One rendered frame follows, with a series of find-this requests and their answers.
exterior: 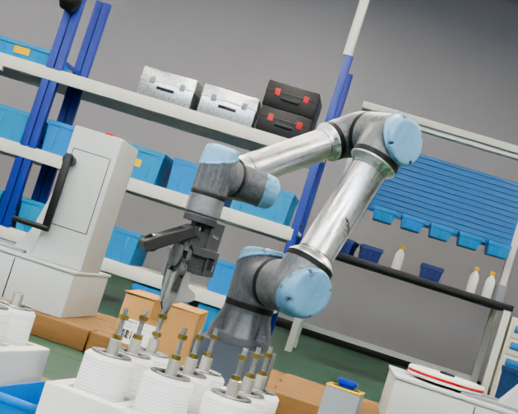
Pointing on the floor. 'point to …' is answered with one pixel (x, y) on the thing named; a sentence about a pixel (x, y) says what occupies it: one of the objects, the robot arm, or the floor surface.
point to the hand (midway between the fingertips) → (162, 306)
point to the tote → (509, 379)
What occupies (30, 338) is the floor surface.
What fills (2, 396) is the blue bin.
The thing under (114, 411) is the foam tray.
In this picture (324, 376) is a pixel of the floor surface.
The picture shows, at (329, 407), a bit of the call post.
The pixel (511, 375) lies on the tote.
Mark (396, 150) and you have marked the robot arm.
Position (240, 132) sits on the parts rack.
